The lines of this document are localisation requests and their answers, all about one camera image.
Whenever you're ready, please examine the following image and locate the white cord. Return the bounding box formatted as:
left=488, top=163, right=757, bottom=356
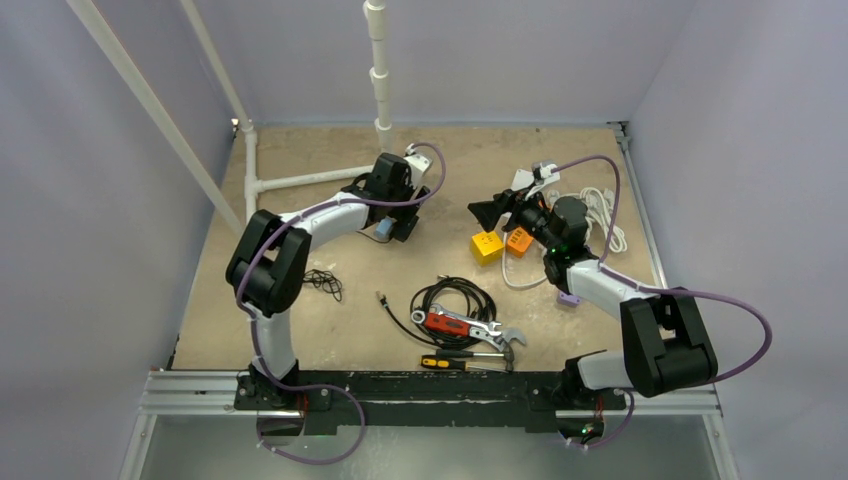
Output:
left=500, top=186, right=629, bottom=291

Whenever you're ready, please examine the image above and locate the yellow cube socket adapter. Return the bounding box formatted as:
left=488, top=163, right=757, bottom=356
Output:
left=469, top=231, right=505, bottom=267

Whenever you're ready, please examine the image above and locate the purple power strip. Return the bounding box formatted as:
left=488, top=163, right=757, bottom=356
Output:
left=556, top=291, right=582, bottom=308

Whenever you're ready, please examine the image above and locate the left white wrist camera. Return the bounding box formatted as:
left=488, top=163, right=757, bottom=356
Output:
left=404, top=149, right=433, bottom=192

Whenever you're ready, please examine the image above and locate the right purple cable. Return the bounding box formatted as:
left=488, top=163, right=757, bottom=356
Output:
left=543, top=154, right=774, bottom=387

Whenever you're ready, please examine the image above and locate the yellow black screwdriver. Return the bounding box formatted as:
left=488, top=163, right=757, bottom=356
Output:
left=419, top=355, right=505, bottom=372

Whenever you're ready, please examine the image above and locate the blue plug adapter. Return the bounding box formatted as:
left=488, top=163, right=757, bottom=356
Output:
left=373, top=218, right=394, bottom=243

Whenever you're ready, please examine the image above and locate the orange power strip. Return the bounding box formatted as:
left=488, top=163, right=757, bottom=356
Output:
left=504, top=227, right=534, bottom=258

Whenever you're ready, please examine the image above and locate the purple cable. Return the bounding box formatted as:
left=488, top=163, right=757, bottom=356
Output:
left=235, top=141, right=448, bottom=466
left=543, top=154, right=774, bottom=387

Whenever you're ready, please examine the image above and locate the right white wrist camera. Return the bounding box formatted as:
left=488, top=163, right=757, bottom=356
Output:
left=510, top=160, right=560, bottom=196

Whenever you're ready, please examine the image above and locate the aluminium rail frame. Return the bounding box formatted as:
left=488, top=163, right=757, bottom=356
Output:
left=144, top=145, right=719, bottom=419

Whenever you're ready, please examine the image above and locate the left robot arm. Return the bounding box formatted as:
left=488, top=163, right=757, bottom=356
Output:
left=225, top=148, right=433, bottom=409

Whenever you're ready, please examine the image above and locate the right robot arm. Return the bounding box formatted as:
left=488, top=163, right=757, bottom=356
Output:
left=468, top=189, right=718, bottom=407

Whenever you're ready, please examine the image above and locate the small claw hammer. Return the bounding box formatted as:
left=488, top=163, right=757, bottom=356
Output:
left=435, top=349, right=515, bottom=372

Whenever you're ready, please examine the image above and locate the red adjustable wrench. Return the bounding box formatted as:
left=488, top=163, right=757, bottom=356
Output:
left=410, top=303, right=527, bottom=352

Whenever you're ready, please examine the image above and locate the black coiled cable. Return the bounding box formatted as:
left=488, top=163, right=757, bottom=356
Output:
left=376, top=276, right=498, bottom=349

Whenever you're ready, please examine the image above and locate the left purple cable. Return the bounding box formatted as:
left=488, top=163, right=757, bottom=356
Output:
left=235, top=141, right=448, bottom=466

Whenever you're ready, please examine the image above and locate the white PVC pipe frame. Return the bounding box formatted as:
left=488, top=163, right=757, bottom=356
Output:
left=67, top=1, right=394, bottom=231

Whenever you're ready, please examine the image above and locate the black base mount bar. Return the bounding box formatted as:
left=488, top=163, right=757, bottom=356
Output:
left=234, top=367, right=627, bottom=436

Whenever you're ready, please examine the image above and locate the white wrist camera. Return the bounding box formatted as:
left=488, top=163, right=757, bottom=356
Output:
left=404, top=149, right=433, bottom=192
left=510, top=160, right=560, bottom=196

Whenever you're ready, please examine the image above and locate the thin black wire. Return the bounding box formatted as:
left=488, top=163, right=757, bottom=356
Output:
left=303, top=268, right=344, bottom=303

